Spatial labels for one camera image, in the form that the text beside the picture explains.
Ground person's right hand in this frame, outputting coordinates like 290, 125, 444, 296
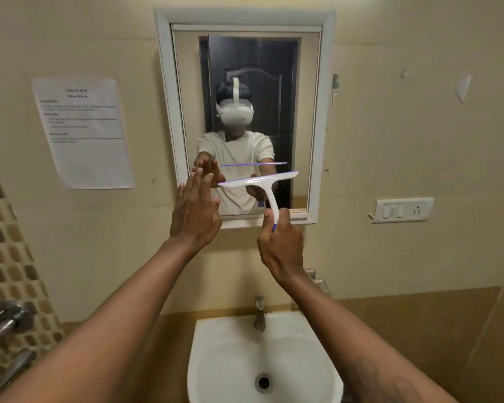
257, 207, 305, 285

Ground person's left hand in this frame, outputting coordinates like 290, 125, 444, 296
170, 167, 223, 250

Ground white window squeegee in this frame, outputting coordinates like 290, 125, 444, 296
217, 171, 300, 236

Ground person's right forearm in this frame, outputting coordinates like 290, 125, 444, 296
272, 270, 460, 403

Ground person's left forearm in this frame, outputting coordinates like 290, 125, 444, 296
0, 237, 214, 403

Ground metal basin tap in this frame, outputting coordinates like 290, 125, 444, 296
253, 296, 268, 333

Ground white printed paper notice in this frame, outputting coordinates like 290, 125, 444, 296
31, 77, 136, 190

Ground white ceramic wash basin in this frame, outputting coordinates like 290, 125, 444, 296
187, 311, 344, 403

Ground metal basin drain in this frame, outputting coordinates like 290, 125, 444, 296
254, 372, 275, 394

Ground metal shower valve knob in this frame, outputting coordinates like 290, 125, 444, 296
0, 301, 35, 337

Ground white torn tape scrap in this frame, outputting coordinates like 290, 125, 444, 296
455, 74, 473, 103

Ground metal tap lever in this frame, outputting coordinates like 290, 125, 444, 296
0, 348, 38, 402

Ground white framed wall mirror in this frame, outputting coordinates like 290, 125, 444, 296
155, 8, 337, 229

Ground metal wall bracket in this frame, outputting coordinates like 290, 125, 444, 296
304, 268, 333, 297

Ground white switch socket plate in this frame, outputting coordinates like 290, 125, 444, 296
370, 197, 435, 225

